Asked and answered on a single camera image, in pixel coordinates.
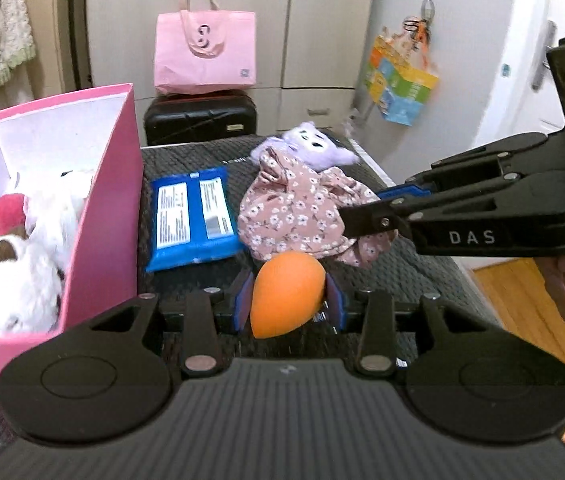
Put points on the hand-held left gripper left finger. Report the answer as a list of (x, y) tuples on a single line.
[(242, 305)]

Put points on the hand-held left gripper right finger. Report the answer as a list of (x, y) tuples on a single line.
[(336, 306)]

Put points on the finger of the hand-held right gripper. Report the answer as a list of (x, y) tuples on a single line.
[(362, 217), (402, 191)]

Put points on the orange makeup sponge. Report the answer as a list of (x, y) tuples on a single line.
[(282, 295)]

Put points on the pink floral cloth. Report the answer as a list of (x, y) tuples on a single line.
[(292, 205)]

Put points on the pink cardboard box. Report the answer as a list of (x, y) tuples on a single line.
[(107, 240)]

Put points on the white plush dog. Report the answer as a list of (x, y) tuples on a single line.
[(17, 285)]

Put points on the pink powder puff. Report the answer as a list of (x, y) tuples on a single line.
[(7, 212)]

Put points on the purple plush toy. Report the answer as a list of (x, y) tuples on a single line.
[(312, 142)]

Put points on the colourful paper gift bag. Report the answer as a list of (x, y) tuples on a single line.
[(397, 85)]

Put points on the blue wet wipes packet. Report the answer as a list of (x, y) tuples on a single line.
[(177, 215)]

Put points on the white door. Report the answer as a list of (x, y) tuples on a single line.
[(507, 85)]

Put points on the beige wardrobe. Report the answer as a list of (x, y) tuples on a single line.
[(312, 35)]

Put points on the black suitcase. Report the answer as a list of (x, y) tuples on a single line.
[(197, 115)]

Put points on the pink tote bag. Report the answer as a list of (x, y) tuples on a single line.
[(202, 60)]

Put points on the beige cabinet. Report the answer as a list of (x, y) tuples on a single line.
[(52, 25)]

